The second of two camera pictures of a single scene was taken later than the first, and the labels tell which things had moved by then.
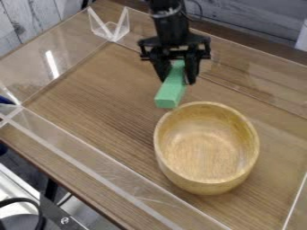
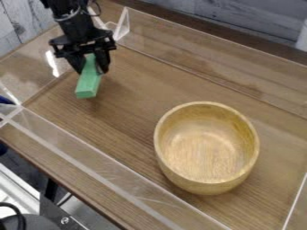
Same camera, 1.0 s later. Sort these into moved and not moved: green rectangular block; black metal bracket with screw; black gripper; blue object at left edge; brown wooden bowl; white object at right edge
Moved: green rectangular block; black gripper
Not moved: brown wooden bowl; black metal bracket with screw; blue object at left edge; white object at right edge
